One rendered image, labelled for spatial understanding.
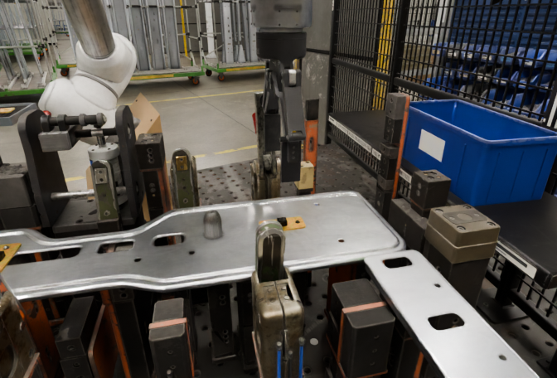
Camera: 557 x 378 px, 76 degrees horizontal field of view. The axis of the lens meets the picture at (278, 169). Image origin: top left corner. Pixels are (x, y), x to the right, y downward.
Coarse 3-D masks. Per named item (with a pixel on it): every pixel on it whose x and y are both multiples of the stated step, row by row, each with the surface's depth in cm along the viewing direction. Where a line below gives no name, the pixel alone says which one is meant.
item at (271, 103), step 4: (268, 72) 55; (268, 76) 55; (268, 80) 56; (268, 84) 57; (268, 88) 58; (268, 92) 60; (272, 92) 59; (268, 96) 60; (272, 96) 60; (268, 100) 61; (272, 100) 61; (276, 100) 61; (268, 104) 62; (272, 104) 62; (276, 104) 62; (264, 108) 64; (268, 108) 63; (272, 108) 63; (276, 108) 63; (264, 112) 64; (276, 112) 64
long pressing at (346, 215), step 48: (336, 192) 77; (0, 240) 61; (48, 240) 61; (96, 240) 61; (144, 240) 61; (192, 240) 61; (240, 240) 61; (288, 240) 61; (336, 240) 61; (384, 240) 61; (48, 288) 51; (96, 288) 52; (144, 288) 52; (192, 288) 52
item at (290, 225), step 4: (296, 216) 68; (300, 216) 68; (264, 220) 67; (276, 220) 67; (280, 220) 65; (284, 220) 65; (288, 220) 67; (292, 220) 67; (300, 220) 67; (284, 224) 65; (288, 224) 66; (292, 224) 66; (296, 224) 66; (300, 224) 66; (304, 224) 66; (284, 228) 64; (288, 228) 64; (292, 228) 64; (296, 228) 65; (300, 228) 65
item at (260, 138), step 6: (258, 96) 71; (258, 102) 71; (258, 108) 71; (258, 114) 72; (258, 120) 72; (258, 126) 72; (258, 132) 73; (258, 138) 73; (258, 144) 74; (258, 150) 74; (258, 156) 75; (270, 156) 76
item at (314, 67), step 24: (312, 0) 314; (384, 0) 238; (312, 24) 321; (312, 48) 328; (360, 48) 272; (312, 72) 335; (336, 72) 304; (384, 72) 255; (312, 96) 343; (336, 96) 310; (360, 96) 283; (384, 96) 263
